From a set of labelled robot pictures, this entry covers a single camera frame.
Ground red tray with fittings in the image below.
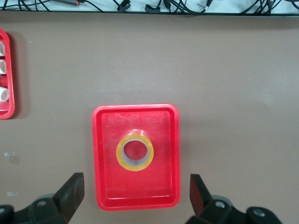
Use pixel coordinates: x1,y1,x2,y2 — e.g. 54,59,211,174
0,29,15,120

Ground black orange connector box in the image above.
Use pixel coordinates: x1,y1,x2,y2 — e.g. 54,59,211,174
58,0,81,7

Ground empty red plastic tray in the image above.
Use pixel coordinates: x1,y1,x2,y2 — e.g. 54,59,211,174
91,104,181,212

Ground black velcro cable strap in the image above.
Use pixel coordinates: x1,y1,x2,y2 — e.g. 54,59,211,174
145,4,161,14
117,1,131,13

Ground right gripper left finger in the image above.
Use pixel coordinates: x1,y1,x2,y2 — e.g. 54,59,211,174
27,172,85,224

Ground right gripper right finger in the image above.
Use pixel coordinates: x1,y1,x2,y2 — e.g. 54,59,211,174
186,174,236,224

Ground yellow tape roll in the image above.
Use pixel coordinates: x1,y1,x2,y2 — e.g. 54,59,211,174
115,130,155,172

